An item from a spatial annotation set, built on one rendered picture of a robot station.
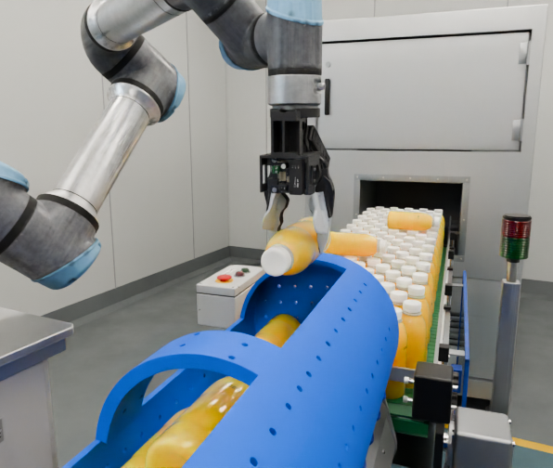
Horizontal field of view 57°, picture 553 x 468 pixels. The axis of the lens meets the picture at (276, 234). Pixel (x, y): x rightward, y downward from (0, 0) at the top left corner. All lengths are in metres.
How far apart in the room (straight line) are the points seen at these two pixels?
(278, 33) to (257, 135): 4.97
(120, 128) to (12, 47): 2.92
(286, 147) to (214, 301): 0.59
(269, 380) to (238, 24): 0.50
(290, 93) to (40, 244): 0.47
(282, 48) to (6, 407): 0.63
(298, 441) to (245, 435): 0.06
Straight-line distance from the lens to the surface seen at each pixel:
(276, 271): 0.68
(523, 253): 1.31
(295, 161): 0.69
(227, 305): 1.19
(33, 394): 0.88
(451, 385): 1.03
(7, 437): 0.88
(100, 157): 0.99
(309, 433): 0.50
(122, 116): 1.05
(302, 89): 0.71
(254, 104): 5.69
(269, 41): 0.73
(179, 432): 0.51
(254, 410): 0.46
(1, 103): 3.82
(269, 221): 0.76
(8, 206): 0.89
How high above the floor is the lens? 1.45
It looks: 11 degrees down
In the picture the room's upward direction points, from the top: straight up
